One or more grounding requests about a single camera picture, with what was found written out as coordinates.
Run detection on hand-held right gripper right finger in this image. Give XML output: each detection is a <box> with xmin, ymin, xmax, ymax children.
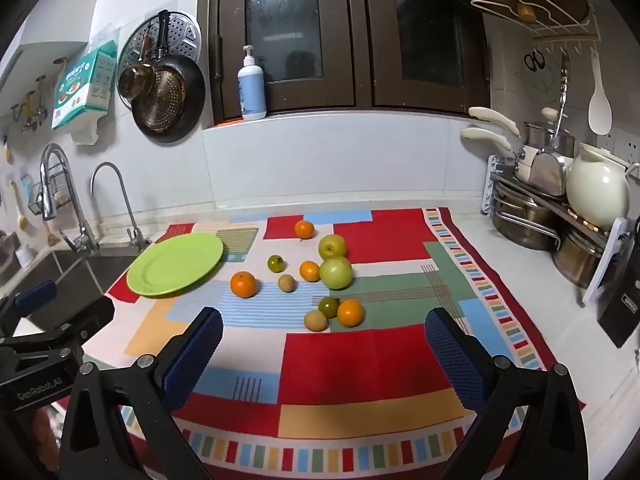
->
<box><xmin>424</xmin><ymin>307</ymin><xmax>589</xmax><ymax>480</ymax></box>

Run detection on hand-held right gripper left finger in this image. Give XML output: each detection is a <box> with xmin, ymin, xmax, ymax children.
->
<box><xmin>59</xmin><ymin>306</ymin><xmax>224</xmax><ymax>480</ymax></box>

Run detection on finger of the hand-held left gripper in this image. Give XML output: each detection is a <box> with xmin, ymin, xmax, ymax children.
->
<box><xmin>0</xmin><ymin>280</ymin><xmax>58</xmax><ymax>332</ymax></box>
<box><xmin>0</xmin><ymin>296</ymin><xmax>116</xmax><ymax>361</ymax></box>

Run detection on green plate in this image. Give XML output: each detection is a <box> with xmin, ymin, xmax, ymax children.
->
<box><xmin>126</xmin><ymin>233</ymin><xmax>224</xmax><ymax>297</ymax></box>

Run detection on green apple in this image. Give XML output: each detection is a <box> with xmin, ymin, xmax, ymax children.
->
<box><xmin>318</xmin><ymin>234</ymin><xmax>347</xmax><ymax>260</ymax></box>
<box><xmin>319</xmin><ymin>256</ymin><xmax>354</xmax><ymax>290</ymax></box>

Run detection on person's left hand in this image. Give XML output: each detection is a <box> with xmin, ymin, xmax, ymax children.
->
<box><xmin>27</xmin><ymin>407</ymin><xmax>63</xmax><ymax>467</ymax></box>

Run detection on steel sink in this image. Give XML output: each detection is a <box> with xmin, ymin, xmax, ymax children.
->
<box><xmin>0</xmin><ymin>246</ymin><xmax>147</xmax><ymax>333</ymax></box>

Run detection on wooden brush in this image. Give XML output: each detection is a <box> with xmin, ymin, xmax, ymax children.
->
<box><xmin>10</xmin><ymin>180</ymin><xmax>32</xmax><ymax>234</ymax></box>

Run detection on steel pull-down faucet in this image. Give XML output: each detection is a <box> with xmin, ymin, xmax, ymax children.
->
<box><xmin>40</xmin><ymin>143</ymin><xmax>100</xmax><ymax>255</ymax></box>

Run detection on steel gooseneck faucet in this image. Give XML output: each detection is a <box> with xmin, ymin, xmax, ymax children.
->
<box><xmin>90</xmin><ymin>162</ymin><xmax>151</xmax><ymax>250</ymax></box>

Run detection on colourful patchwork cloth mat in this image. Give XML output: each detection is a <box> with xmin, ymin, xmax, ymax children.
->
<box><xmin>82</xmin><ymin>206</ymin><xmax>586</xmax><ymax>480</ymax></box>

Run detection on large steel pot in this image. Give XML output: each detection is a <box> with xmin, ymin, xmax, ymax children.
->
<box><xmin>492</xmin><ymin>182</ymin><xmax>561</xmax><ymax>252</ymax></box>

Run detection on stainless steel pots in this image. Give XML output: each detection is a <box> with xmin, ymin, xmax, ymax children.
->
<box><xmin>486</xmin><ymin>155</ymin><xmax>632</xmax><ymax>307</ymax></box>

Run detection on cream pot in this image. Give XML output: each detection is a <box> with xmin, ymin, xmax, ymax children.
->
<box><xmin>515</xmin><ymin>145</ymin><xmax>539</xmax><ymax>184</ymax></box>

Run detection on steel turner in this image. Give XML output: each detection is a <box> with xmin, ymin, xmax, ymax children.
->
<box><xmin>528</xmin><ymin>52</ymin><xmax>571</xmax><ymax>197</ymax></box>

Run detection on teal tissue box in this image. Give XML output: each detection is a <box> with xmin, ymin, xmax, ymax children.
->
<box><xmin>51</xmin><ymin>40</ymin><xmax>119</xmax><ymax>146</ymax></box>

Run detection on white kettle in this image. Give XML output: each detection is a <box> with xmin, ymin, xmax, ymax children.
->
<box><xmin>566</xmin><ymin>144</ymin><xmax>640</xmax><ymax>231</ymax></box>

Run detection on small copper pot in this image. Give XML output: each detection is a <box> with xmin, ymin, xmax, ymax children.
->
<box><xmin>118</xmin><ymin>35</ymin><xmax>156</xmax><ymax>101</ymax></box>

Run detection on steel pot with lid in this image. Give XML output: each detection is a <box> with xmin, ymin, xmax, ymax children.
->
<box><xmin>522</xmin><ymin>121</ymin><xmax>577</xmax><ymax>159</ymax></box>

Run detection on copper colander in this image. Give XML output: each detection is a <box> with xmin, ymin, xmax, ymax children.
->
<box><xmin>137</xmin><ymin>67</ymin><xmax>187</xmax><ymax>134</ymax></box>

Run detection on black frying pan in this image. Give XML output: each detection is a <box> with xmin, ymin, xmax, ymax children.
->
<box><xmin>132</xmin><ymin>10</ymin><xmax>206</xmax><ymax>145</ymax></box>

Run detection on blue and white pump bottle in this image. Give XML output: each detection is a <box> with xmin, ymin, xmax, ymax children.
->
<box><xmin>237</xmin><ymin>45</ymin><xmax>267</xmax><ymax>121</ymax></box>

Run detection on white rice paddle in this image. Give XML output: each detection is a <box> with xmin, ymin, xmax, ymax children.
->
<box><xmin>588</xmin><ymin>47</ymin><xmax>613</xmax><ymax>136</ymax></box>

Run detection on perforated steel steamer plate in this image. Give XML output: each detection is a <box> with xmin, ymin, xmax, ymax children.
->
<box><xmin>118</xmin><ymin>10</ymin><xmax>202</xmax><ymax>111</ymax></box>

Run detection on dark brown window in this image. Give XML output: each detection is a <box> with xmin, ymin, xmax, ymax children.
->
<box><xmin>197</xmin><ymin>0</ymin><xmax>492</xmax><ymax>126</ymax></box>

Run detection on wire sponge basket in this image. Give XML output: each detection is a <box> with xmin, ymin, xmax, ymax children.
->
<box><xmin>27</xmin><ymin>170</ymin><xmax>69</xmax><ymax>216</ymax></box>

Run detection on cream pot handle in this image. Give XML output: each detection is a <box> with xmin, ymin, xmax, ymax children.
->
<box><xmin>468</xmin><ymin>106</ymin><xmax>521</xmax><ymax>137</ymax></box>
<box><xmin>460</xmin><ymin>127</ymin><xmax>514</xmax><ymax>151</ymax></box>

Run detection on wall socket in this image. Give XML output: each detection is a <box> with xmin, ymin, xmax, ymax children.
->
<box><xmin>599</xmin><ymin>129</ymin><xmax>640</xmax><ymax>162</ymax></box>

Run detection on white wire wall rack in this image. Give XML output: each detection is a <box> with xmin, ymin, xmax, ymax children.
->
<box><xmin>472</xmin><ymin>0</ymin><xmax>602</xmax><ymax>56</ymax></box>

